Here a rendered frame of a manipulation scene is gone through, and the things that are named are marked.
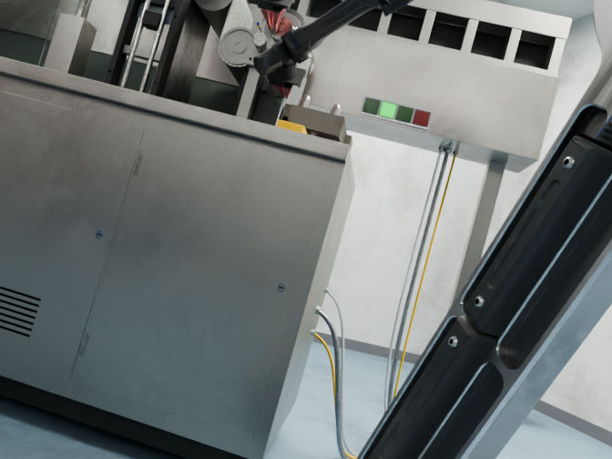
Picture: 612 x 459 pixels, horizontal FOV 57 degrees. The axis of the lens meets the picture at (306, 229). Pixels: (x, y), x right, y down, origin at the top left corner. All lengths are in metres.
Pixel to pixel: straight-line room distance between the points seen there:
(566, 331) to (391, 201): 4.08
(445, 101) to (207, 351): 1.20
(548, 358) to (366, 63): 1.76
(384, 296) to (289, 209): 3.18
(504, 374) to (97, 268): 1.23
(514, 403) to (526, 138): 1.70
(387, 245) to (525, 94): 2.57
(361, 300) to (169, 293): 3.09
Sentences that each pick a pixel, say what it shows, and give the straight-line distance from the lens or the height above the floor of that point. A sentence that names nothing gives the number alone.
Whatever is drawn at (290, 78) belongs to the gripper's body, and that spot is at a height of 1.09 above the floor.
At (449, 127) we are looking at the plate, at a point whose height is 1.18.
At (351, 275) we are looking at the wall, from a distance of 4.35.
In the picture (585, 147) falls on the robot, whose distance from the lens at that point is 0.41.
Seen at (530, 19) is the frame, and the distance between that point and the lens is 2.23.
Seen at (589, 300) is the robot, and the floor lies 0.63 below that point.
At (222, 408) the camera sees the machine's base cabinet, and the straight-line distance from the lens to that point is 1.45.
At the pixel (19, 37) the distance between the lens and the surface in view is 2.35.
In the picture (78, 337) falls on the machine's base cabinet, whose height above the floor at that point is 0.25.
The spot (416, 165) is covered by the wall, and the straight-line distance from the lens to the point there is 4.59.
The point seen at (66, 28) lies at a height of 1.12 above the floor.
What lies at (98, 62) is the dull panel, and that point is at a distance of 2.34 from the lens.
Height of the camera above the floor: 0.61
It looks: 3 degrees up
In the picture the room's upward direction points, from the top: 16 degrees clockwise
